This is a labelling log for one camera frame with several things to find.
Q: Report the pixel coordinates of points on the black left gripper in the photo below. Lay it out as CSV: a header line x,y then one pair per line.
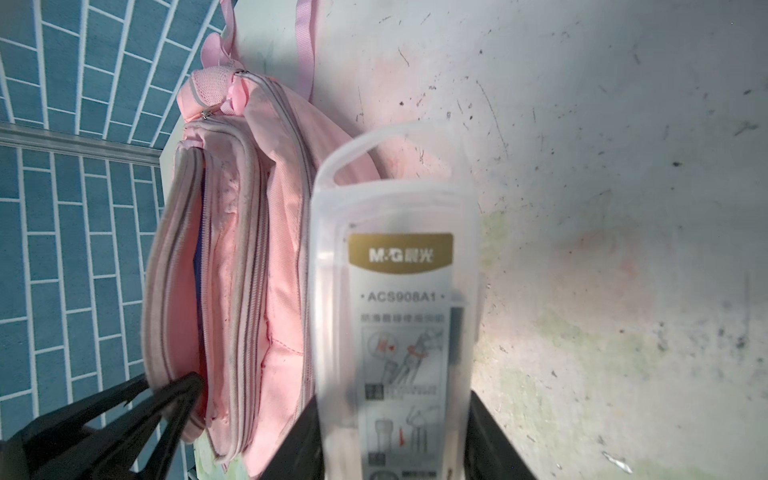
x,y
129,431

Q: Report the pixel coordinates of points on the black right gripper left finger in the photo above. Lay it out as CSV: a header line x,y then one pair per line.
x,y
300,456

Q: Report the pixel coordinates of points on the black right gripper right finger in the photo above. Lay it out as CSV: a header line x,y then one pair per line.
x,y
489,455

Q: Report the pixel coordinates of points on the pink student backpack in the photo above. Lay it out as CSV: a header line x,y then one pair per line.
x,y
227,282

